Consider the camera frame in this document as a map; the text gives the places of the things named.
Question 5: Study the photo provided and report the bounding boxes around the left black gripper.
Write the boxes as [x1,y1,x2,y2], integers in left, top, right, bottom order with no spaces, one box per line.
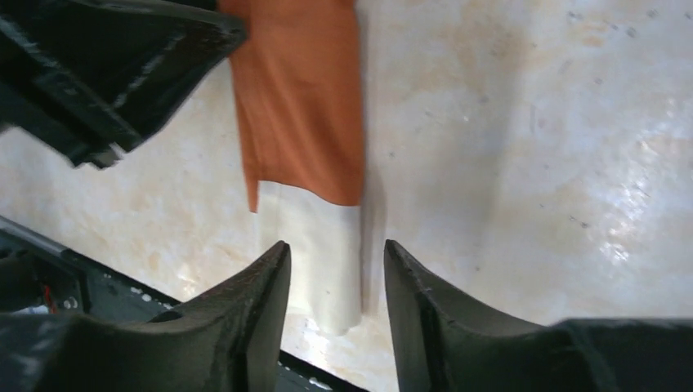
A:
[1,1,247,168]

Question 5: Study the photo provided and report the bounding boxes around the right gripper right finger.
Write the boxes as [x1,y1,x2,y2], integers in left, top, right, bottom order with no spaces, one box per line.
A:
[383,240,692,391]

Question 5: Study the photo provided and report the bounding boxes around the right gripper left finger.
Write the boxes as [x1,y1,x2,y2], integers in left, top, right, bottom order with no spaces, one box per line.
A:
[34,241,291,391]

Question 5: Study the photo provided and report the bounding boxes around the orange underwear white waistband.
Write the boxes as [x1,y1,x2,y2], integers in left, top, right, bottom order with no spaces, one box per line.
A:
[217,1,365,335]

